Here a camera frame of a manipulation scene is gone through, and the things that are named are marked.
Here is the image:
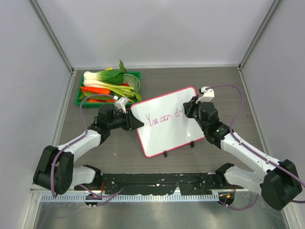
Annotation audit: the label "aluminium frame rail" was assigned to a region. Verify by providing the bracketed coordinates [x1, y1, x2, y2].
[238, 0, 283, 71]
[29, 0, 76, 146]

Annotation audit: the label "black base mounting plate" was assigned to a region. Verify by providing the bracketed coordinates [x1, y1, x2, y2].
[85, 173, 233, 196]

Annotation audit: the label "white slotted cable duct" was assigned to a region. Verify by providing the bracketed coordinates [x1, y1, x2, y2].
[41, 192, 219, 203]

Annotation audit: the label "orange carrot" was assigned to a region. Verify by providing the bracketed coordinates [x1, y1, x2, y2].
[81, 86, 111, 95]

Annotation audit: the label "aluminium frame rail right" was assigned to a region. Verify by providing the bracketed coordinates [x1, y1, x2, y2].
[238, 0, 283, 71]

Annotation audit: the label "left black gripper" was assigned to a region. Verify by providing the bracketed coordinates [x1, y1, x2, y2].
[108, 108, 142, 131]

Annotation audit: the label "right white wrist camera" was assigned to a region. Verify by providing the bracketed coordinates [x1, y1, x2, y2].
[195, 86, 214, 104]

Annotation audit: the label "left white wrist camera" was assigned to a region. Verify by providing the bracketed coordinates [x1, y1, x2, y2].
[114, 96, 129, 114]

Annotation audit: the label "aluminium frame rail left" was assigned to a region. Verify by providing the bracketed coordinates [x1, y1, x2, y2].
[29, 0, 76, 146]

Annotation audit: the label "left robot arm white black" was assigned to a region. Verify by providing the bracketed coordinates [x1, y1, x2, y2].
[33, 104, 144, 197]

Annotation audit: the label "green plastic tray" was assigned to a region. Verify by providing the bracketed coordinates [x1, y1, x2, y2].
[75, 71, 142, 108]

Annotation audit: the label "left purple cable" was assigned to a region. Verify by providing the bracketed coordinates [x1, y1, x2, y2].
[50, 94, 120, 206]

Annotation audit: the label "pink framed whiteboard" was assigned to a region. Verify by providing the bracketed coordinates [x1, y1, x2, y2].
[131, 87, 204, 158]

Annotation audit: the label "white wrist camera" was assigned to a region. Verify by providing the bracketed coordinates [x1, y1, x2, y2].
[114, 96, 129, 114]
[195, 86, 214, 104]

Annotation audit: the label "bok choy white green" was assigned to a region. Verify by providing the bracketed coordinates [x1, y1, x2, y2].
[83, 60, 128, 85]

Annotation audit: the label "green onion stalks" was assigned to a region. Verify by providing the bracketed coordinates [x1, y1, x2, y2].
[106, 73, 142, 103]

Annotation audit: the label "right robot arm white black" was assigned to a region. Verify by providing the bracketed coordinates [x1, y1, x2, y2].
[183, 96, 305, 210]

